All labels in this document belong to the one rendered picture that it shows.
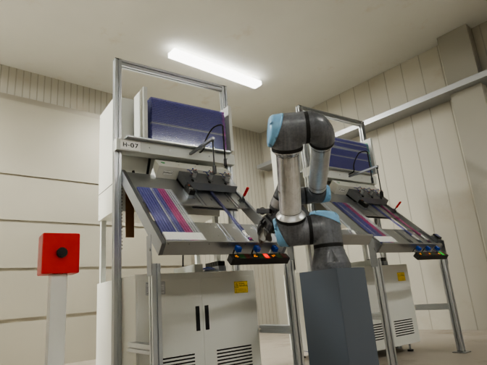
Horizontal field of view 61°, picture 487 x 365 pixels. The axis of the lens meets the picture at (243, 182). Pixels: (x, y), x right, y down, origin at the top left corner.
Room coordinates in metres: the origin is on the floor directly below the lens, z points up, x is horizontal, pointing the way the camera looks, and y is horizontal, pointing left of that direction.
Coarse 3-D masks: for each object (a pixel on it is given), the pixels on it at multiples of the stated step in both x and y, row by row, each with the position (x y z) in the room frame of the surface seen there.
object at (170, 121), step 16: (160, 112) 2.24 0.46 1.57; (176, 112) 2.30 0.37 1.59; (192, 112) 2.36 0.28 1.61; (208, 112) 2.43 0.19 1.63; (160, 128) 2.23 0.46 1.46; (176, 128) 2.29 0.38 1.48; (192, 128) 2.36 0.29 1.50; (208, 128) 2.42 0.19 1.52; (224, 128) 2.49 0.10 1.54; (192, 144) 2.35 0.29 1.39; (208, 144) 2.42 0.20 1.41
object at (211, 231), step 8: (200, 224) 2.01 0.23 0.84; (208, 224) 2.04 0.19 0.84; (216, 224) 2.07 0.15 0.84; (224, 224) 2.10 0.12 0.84; (232, 224) 2.13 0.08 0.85; (240, 224) 2.16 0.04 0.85; (160, 232) 1.82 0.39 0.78; (208, 232) 1.97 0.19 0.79; (216, 232) 2.00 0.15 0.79; (224, 232) 2.02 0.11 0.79; (232, 232) 2.06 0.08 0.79; (240, 232) 2.09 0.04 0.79; (248, 232) 2.12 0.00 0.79; (256, 232) 2.15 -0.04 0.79; (240, 240) 2.02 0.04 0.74; (248, 240) 2.05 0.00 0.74; (256, 240) 2.08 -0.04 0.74; (272, 240) 2.14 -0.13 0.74
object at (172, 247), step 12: (168, 240) 1.75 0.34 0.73; (180, 240) 1.79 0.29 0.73; (192, 240) 1.82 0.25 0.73; (204, 240) 1.86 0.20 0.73; (216, 240) 1.90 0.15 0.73; (228, 240) 1.94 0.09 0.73; (168, 252) 1.79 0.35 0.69; (180, 252) 1.83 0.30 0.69; (192, 252) 1.86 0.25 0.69; (204, 252) 1.90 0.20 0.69; (216, 252) 1.93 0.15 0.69; (228, 252) 1.97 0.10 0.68; (240, 252) 2.01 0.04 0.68; (252, 252) 2.06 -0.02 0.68; (264, 252) 2.10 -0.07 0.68; (276, 252) 2.14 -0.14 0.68
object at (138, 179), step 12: (132, 180) 2.13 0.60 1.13; (144, 180) 2.18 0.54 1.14; (156, 180) 2.23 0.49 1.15; (168, 180) 2.29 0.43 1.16; (180, 192) 2.22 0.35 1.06; (204, 192) 2.33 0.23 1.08; (216, 192) 2.39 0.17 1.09; (192, 204) 2.15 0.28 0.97; (204, 204) 2.20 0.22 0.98; (216, 204) 2.25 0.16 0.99; (228, 204) 2.31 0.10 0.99; (240, 204) 2.36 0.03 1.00
